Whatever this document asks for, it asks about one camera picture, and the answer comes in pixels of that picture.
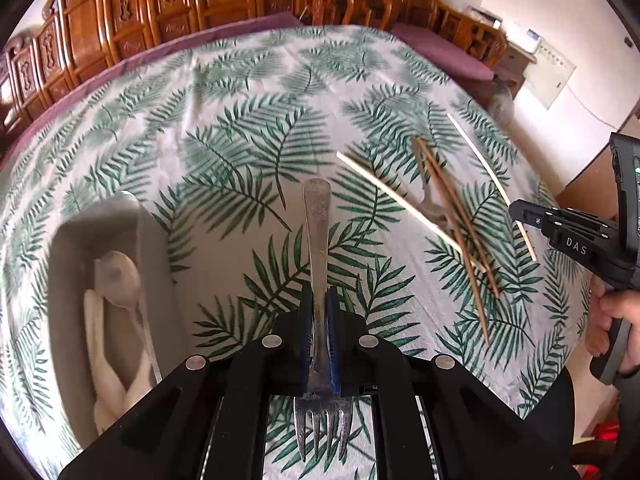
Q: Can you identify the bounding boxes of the white leaning panel board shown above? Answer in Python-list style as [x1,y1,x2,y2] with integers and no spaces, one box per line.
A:
[522,42,578,111]

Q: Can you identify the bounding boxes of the leaf print tablecloth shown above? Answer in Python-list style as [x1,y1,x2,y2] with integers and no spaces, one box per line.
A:
[0,25,596,480]

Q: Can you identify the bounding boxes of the grey plastic bag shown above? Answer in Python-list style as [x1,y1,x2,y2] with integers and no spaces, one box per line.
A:
[486,84,517,127]

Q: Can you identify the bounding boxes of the white device on side table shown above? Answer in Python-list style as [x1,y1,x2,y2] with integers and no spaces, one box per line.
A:
[466,6,504,29]

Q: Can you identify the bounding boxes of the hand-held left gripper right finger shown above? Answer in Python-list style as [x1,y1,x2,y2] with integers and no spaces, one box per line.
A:
[324,287,578,480]

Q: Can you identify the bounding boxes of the white blue box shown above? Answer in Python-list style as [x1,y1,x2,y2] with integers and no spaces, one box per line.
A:
[507,22,544,54]

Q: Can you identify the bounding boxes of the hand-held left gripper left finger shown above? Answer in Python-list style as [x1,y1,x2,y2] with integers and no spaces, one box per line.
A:
[57,282,317,480]

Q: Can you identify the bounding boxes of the metal fork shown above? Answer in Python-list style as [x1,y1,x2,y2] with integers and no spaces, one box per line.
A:
[294,178,354,463]

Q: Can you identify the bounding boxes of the brown wooden chopstick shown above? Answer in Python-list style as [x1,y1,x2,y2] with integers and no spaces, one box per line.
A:
[420,152,492,347]
[411,136,502,298]

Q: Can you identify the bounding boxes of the carved wooden armchair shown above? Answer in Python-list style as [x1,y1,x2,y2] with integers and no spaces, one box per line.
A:
[345,0,509,72]

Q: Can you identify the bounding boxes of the white wall cable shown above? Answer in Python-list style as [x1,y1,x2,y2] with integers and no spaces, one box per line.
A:
[564,81,640,132]

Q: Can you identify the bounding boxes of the metal spoon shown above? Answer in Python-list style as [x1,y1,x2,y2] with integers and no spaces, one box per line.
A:
[420,170,452,227]

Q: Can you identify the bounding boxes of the short purple seat cushion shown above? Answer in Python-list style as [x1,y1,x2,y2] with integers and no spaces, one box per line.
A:
[392,22,496,82]

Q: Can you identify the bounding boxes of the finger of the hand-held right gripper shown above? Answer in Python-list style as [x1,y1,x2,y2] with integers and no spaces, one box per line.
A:
[509,199,557,234]

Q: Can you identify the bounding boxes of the rectangular metal tray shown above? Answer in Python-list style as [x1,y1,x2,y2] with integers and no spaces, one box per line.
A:
[47,191,177,453]

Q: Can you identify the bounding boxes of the person's right hand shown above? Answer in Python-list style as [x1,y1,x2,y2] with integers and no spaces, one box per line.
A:
[584,277,640,377]

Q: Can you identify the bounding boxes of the white plastic spoon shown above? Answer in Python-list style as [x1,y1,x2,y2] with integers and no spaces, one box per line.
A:
[120,345,159,412]
[82,289,126,436]
[94,251,146,416]

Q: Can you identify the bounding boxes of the long carved wooden sofa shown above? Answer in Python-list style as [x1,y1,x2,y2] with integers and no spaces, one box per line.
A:
[0,0,351,136]

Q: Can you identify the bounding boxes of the wooden side table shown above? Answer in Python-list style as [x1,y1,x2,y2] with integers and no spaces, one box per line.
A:
[494,42,539,99]

